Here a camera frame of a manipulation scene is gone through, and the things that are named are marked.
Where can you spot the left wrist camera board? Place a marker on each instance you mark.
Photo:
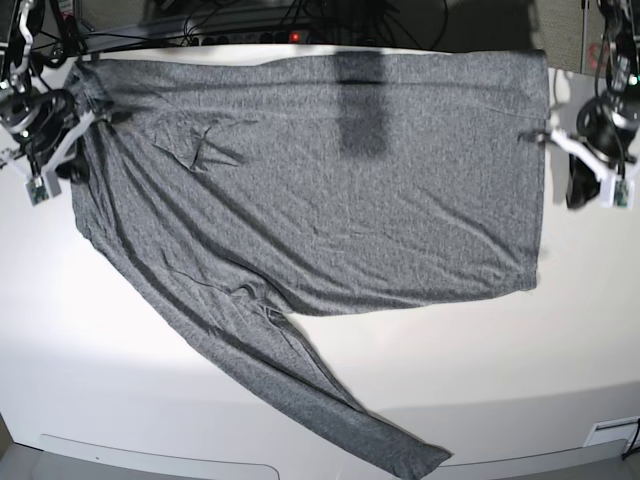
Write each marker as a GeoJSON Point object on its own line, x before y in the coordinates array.
{"type": "Point", "coordinates": [624, 194]}

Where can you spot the black power strip red light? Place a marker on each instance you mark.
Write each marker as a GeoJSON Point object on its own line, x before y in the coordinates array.
{"type": "Point", "coordinates": [296, 36]}

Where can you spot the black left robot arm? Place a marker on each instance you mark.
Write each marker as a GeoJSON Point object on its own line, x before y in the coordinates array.
{"type": "Point", "coordinates": [617, 66]}

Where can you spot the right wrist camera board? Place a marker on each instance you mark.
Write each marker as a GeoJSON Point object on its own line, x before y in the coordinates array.
{"type": "Point", "coordinates": [37, 191]}

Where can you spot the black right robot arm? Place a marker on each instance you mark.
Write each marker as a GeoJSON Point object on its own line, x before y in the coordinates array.
{"type": "Point", "coordinates": [21, 65]}

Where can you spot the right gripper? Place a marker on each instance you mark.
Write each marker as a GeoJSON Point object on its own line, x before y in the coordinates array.
{"type": "Point", "coordinates": [46, 127]}

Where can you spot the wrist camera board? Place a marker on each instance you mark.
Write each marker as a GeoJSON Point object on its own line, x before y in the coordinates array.
{"type": "Point", "coordinates": [37, 191]}
{"type": "Point", "coordinates": [624, 194]}

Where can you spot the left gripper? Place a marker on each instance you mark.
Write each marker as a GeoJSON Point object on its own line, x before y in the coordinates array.
{"type": "Point", "coordinates": [600, 157]}

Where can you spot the grey long-sleeve T-shirt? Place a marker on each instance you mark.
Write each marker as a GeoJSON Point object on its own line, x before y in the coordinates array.
{"type": "Point", "coordinates": [231, 197]}

